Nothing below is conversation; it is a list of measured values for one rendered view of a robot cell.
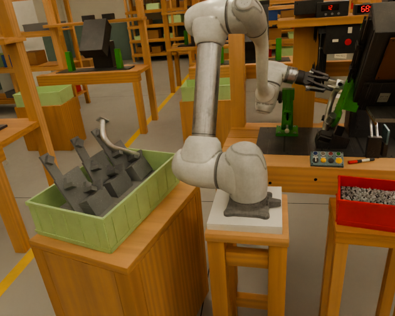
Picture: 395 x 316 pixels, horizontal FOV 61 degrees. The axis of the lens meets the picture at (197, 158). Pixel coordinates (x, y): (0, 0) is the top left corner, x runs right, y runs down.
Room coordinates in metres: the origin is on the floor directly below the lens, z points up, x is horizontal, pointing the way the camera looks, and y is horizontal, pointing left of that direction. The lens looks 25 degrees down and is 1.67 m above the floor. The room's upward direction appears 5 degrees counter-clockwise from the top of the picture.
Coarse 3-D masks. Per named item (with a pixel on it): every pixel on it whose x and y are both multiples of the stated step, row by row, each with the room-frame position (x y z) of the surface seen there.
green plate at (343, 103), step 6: (348, 84) 1.64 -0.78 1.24; (342, 90) 1.71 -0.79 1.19; (348, 90) 1.61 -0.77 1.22; (342, 96) 1.66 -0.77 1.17; (348, 96) 1.62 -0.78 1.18; (342, 102) 1.61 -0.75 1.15; (348, 102) 1.62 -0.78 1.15; (354, 102) 1.61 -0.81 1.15; (336, 108) 1.70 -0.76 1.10; (342, 108) 1.61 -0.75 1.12; (348, 108) 1.62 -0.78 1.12; (354, 108) 1.61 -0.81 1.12
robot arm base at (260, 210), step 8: (232, 200) 1.14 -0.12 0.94; (264, 200) 1.12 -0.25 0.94; (272, 200) 1.14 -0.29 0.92; (280, 200) 1.14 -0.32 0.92; (232, 208) 1.13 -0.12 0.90; (240, 208) 1.11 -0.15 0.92; (248, 208) 1.10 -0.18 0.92; (256, 208) 1.10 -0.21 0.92; (264, 208) 1.11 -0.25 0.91; (240, 216) 1.10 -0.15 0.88; (248, 216) 1.09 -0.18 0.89; (256, 216) 1.08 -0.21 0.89; (264, 216) 1.07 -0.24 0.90
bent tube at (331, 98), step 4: (340, 80) 1.74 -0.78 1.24; (336, 84) 1.72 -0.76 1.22; (340, 84) 1.74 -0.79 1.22; (336, 88) 1.71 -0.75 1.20; (340, 88) 1.70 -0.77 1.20; (332, 92) 1.78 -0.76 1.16; (336, 92) 1.75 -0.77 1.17; (332, 96) 1.78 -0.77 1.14; (332, 100) 1.78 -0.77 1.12; (328, 104) 1.79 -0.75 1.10; (332, 104) 1.78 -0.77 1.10; (328, 108) 1.77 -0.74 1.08; (328, 112) 1.75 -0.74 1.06; (328, 116) 1.73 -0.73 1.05; (324, 120) 1.72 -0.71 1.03; (324, 124) 1.70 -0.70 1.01; (324, 128) 1.68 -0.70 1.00
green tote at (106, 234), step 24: (168, 168) 1.51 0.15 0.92; (48, 192) 1.33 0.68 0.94; (144, 192) 1.31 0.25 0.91; (168, 192) 1.48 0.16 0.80; (48, 216) 1.19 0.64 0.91; (72, 216) 1.13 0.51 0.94; (96, 216) 1.08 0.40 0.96; (120, 216) 1.14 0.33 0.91; (144, 216) 1.27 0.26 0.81; (72, 240) 1.14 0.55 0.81; (96, 240) 1.08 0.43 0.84; (120, 240) 1.11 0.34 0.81
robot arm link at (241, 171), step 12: (240, 144) 1.18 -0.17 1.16; (252, 144) 1.18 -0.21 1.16; (228, 156) 1.15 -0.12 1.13; (240, 156) 1.12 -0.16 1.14; (252, 156) 1.12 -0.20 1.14; (228, 168) 1.13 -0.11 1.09; (240, 168) 1.10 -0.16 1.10; (252, 168) 1.10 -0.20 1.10; (264, 168) 1.13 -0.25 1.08; (216, 180) 1.15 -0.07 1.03; (228, 180) 1.12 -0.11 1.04; (240, 180) 1.10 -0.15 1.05; (252, 180) 1.09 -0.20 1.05; (264, 180) 1.12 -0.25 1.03; (228, 192) 1.14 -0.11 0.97; (240, 192) 1.11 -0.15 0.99; (252, 192) 1.09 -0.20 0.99; (264, 192) 1.12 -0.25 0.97
